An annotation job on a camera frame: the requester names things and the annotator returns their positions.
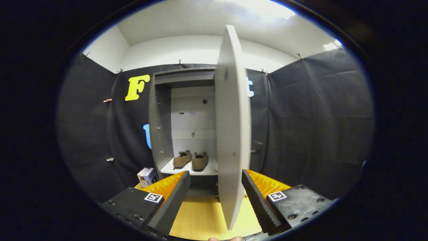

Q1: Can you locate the black backdrop cloth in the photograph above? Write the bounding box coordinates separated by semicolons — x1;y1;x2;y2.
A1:
56;47;375;204

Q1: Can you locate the small ceiling light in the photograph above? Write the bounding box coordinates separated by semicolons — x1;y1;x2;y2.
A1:
322;39;343;51

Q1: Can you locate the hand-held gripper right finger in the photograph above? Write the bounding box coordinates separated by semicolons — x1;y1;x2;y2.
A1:
241;169;335;235

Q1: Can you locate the grey shoe cabinet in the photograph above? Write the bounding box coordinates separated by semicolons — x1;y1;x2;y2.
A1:
148;67;269;198

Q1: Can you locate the blue book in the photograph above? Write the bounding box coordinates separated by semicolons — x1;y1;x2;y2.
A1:
143;168;158;186

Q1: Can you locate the brown fuzzy shoe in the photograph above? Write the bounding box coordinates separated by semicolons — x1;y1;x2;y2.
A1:
173;150;193;169
191;151;209;171

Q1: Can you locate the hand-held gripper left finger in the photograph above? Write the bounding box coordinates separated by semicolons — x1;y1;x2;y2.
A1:
100;170;191;237

